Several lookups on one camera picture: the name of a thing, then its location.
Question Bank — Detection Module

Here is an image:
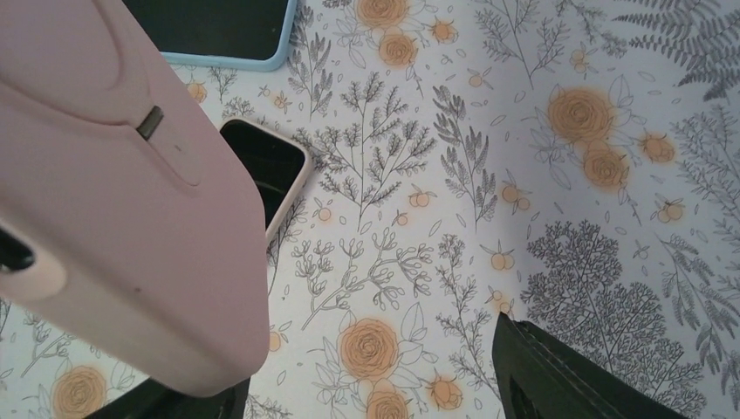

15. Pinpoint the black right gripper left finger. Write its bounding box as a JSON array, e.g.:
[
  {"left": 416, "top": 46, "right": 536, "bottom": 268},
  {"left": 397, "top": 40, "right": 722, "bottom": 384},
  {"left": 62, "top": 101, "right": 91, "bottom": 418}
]
[{"left": 87, "top": 379, "right": 250, "bottom": 419}]

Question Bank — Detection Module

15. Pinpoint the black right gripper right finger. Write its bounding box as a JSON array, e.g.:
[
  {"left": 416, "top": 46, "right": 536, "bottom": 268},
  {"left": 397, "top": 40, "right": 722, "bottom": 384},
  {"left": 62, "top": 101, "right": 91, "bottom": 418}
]
[{"left": 492, "top": 313, "right": 682, "bottom": 419}]

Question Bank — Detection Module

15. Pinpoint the pink silicone phone case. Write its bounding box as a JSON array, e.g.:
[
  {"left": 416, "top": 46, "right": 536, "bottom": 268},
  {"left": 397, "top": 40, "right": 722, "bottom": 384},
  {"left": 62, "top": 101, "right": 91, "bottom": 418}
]
[{"left": 1, "top": 1, "right": 269, "bottom": 396}]

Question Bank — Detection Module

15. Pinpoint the phone in cream case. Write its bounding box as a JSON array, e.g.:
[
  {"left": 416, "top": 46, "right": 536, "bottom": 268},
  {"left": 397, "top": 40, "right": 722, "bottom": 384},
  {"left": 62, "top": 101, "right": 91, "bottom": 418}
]
[{"left": 219, "top": 117, "right": 312, "bottom": 242}]

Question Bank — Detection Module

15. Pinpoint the phone in blue case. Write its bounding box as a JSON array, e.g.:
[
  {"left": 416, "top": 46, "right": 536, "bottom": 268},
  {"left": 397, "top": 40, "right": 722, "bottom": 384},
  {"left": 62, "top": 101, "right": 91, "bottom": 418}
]
[{"left": 124, "top": 0, "right": 298, "bottom": 72}]

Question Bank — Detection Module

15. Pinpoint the floral patterned table mat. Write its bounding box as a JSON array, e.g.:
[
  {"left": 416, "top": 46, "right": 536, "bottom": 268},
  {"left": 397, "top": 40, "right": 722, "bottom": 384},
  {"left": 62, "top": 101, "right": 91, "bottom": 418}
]
[{"left": 1, "top": 1, "right": 739, "bottom": 418}]

